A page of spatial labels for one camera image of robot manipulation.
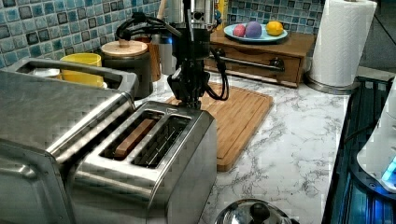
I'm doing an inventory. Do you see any bamboo cutting board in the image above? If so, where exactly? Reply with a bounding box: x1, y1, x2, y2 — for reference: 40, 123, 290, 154
164, 81, 275, 173

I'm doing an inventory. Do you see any white paper towel roll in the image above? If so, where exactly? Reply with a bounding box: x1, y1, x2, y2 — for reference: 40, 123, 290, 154
310, 0, 377, 87

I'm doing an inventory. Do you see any stainless steel toaster oven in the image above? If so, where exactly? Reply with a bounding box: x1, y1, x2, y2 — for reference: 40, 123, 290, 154
0, 72, 134, 224

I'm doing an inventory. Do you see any stainless steel two-slot toaster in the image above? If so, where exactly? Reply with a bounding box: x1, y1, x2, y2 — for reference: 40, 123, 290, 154
71, 102, 217, 224

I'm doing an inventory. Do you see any light blue plate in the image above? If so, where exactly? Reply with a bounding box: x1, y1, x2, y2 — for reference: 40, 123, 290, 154
223, 24, 288, 43

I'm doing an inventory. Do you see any Cap'n Crunch cereal box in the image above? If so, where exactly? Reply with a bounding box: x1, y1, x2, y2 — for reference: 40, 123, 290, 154
215, 0, 229, 30

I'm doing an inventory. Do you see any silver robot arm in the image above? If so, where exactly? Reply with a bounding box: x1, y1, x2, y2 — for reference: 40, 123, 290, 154
167, 0, 223, 108

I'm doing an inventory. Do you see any grey metal tray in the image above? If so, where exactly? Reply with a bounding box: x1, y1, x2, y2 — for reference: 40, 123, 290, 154
5, 58, 138, 99

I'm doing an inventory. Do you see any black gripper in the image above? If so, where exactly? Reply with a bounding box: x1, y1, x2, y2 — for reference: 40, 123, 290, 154
167, 28, 210, 108

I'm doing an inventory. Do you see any yellow lemon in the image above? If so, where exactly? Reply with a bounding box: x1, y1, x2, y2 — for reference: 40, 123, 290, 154
265, 21, 284, 36

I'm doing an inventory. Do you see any wooden toast slice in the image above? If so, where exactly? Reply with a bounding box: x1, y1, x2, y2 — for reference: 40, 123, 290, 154
114, 119, 156, 160

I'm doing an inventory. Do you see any grey plastic cup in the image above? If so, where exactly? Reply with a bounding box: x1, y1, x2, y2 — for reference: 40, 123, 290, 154
159, 35, 177, 76

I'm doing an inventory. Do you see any wooden spoon handle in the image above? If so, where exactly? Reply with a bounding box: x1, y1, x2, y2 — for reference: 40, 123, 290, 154
157, 0, 167, 20

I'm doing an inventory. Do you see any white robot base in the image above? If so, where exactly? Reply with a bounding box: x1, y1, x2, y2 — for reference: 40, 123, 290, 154
357, 81, 396, 193

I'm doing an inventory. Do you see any dark canister with wooden lid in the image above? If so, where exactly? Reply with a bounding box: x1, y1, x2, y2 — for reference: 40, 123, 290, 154
101, 39, 153, 99

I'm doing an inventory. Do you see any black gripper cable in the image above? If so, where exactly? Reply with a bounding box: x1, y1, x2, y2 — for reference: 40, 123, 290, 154
115, 11, 231, 102

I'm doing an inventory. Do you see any wooden drawer box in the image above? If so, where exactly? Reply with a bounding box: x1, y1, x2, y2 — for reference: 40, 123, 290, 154
210, 31, 315, 88

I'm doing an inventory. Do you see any pink ball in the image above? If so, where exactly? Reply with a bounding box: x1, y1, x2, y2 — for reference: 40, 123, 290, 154
233, 24, 246, 37

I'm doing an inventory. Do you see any steel paper towel holder base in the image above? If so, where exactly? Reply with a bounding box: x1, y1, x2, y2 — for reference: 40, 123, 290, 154
303, 74, 360, 95

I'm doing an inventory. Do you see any steel pot lid black knob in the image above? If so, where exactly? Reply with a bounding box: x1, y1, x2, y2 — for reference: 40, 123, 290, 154
215, 199, 300, 224

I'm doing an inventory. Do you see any yellow cup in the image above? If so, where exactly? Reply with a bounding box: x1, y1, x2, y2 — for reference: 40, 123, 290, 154
62, 52, 104, 87

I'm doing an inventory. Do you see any purple ball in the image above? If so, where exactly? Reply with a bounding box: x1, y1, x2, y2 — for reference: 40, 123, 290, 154
245, 21, 262, 38

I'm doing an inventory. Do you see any brown wooden utensil holder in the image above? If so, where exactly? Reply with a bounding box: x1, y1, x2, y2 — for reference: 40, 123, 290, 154
135, 36, 161, 81

